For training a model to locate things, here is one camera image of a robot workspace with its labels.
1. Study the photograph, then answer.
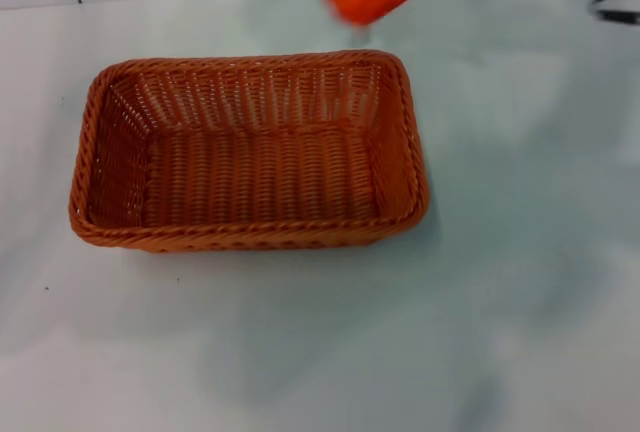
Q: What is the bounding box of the orange woven plastic basket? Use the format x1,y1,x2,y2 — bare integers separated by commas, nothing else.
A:
68,49,431,255

